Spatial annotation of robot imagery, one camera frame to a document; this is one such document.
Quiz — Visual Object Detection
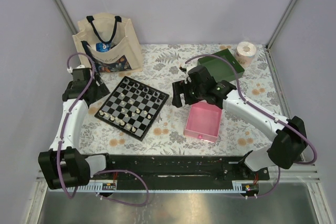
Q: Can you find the floral table cloth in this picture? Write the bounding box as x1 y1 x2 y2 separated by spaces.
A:
56 43 293 156

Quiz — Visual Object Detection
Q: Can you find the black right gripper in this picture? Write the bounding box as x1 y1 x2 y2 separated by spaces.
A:
172 79 205 108

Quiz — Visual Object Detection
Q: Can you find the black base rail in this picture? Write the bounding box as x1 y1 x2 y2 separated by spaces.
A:
94 155 270 187

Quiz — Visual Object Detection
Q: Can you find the blue white packet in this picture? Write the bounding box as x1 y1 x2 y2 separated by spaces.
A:
96 42 111 52

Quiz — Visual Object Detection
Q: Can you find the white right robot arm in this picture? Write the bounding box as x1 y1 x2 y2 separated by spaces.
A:
172 66 307 180

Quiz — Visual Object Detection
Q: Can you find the pink plastic tray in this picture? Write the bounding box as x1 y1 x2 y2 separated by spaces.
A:
184 102 222 143

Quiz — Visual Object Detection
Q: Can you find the black white chess board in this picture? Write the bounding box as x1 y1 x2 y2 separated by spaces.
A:
95 77 169 141

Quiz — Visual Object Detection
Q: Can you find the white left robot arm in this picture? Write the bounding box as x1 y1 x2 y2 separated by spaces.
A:
38 65 114 190

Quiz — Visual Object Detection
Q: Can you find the cream canvas tote bag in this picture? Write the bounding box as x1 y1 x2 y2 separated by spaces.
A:
72 13 144 72

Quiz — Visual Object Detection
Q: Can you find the toilet paper roll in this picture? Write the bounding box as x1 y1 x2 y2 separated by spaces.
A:
234 41 257 68

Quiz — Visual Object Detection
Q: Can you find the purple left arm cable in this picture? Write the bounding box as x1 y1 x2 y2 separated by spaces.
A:
56 52 150 208

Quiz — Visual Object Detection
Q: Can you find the green plastic tray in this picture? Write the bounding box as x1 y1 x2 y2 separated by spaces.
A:
197 49 245 82

